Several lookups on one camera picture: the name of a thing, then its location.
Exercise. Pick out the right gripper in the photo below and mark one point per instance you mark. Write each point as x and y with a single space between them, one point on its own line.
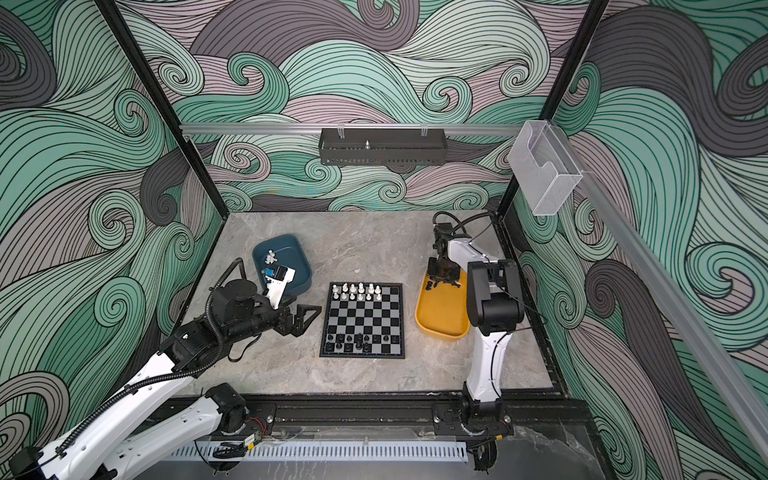
434 276

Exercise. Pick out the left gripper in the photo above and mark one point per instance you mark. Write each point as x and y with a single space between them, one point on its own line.
299 325

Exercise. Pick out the black white chessboard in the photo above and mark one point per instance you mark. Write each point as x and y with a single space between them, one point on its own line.
385 317

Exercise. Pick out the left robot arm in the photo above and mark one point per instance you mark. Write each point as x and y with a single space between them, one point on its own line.
107 444

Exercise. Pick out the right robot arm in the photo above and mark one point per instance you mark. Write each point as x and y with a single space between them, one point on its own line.
493 304

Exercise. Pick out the white chess pieces group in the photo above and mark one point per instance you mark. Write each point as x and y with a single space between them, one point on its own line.
359 291

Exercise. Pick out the black chess pieces group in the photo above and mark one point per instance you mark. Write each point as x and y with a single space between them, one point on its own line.
360 344

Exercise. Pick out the white pieces in bin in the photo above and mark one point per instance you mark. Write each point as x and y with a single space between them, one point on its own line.
270 258

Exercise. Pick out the yellow plastic tray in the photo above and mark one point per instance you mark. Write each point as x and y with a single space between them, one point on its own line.
441 309

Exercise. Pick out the teal plastic bin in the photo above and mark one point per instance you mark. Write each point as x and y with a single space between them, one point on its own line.
289 253

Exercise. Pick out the clear plastic wall box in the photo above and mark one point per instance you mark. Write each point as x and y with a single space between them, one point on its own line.
545 165

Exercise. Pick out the white slotted cable duct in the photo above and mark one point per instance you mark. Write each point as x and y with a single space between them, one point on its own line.
330 451

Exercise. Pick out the aluminium wall rail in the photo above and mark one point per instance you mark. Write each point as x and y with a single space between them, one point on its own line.
276 128

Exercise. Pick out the black perforated wall shelf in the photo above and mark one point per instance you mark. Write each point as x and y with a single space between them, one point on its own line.
399 147

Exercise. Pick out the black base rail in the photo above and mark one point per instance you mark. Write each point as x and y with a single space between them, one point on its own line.
443 413

